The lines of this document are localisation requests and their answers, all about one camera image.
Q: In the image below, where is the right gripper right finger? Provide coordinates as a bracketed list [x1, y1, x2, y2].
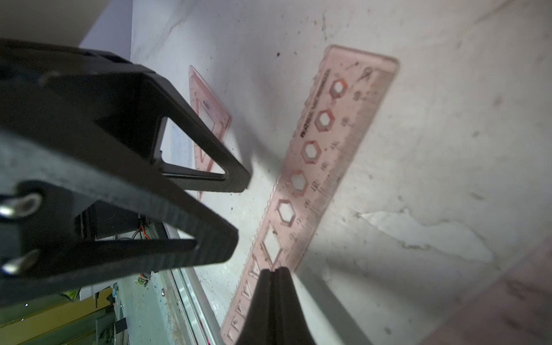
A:
[274, 267, 316, 345]

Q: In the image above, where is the long pink stencil ruler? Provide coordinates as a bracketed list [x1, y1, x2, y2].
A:
[221, 45, 400, 344]

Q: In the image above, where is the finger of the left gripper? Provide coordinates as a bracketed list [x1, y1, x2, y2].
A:
[1, 126, 239, 306]
[44, 63, 251, 193]

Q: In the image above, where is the small pink set square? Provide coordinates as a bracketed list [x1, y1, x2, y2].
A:
[188, 66, 231, 174]

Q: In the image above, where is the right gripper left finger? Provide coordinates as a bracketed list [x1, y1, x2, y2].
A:
[236, 270, 275, 345]

